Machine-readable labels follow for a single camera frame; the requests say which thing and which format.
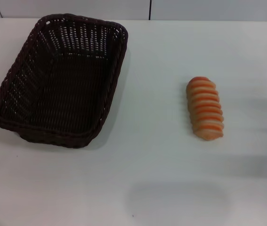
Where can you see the orange striped bread loaf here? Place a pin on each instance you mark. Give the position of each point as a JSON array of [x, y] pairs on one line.
[[205, 110]]

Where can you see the dark brown woven basket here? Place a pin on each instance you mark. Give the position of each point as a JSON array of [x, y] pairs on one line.
[[60, 101]]

